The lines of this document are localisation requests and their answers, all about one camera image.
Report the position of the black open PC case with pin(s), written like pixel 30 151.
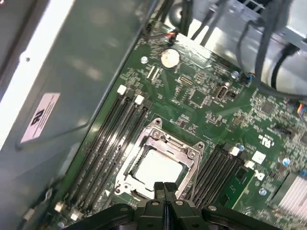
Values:
pixel 72 60

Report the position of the grey metal drive cage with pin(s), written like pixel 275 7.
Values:
pixel 225 36

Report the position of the silver finned heat sink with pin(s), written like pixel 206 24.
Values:
pixel 292 194

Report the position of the metal socket cover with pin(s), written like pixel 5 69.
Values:
pixel 163 140

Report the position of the green RAM stick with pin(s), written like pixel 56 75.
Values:
pixel 237 189

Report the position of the RAM slot with white clips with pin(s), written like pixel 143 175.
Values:
pixel 217 175
pixel 114 143
pixel 92 143
pixel 249 164

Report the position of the silver CPU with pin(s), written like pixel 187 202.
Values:
pixel 158 167

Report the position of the coin cell battery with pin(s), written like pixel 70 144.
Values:
pixel 170 58

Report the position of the white warning sticker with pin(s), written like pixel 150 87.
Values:
pixel 39 117

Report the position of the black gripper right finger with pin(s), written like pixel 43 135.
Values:
pixel 184 215

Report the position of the CPU socket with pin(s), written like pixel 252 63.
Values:
pixel 124 185

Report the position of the RAM slot with black clips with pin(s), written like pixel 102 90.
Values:
pixel 125 143
pixel 226 175
pixel 103 143
pixel 208 175

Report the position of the green motherboard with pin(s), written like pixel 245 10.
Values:
pixel 199 112

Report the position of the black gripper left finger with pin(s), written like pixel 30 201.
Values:
pixel 148 215

